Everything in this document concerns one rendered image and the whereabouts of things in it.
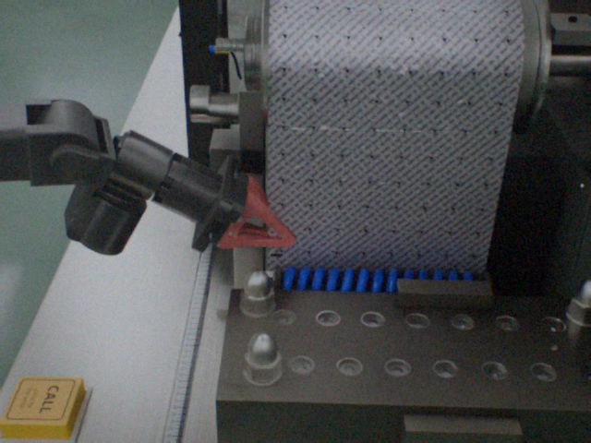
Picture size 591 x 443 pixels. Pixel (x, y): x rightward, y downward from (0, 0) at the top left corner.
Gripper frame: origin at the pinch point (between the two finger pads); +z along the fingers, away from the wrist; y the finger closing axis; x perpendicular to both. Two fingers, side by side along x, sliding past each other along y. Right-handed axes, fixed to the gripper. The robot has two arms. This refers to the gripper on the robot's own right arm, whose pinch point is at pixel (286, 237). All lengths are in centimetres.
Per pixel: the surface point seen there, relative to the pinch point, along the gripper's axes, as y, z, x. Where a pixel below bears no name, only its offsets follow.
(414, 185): 0.3, 7.8, 12.2
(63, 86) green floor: -288, -46, -151
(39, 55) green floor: -327, -65, -162
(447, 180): 0.3, 10.3, 14.4
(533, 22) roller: -3.1, 8.6, 31.0
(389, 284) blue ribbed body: 3.5, 11.1, 2.4
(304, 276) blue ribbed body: 3.1, 3.1, -1.5
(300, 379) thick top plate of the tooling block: 17.2, 3.3, -2.5
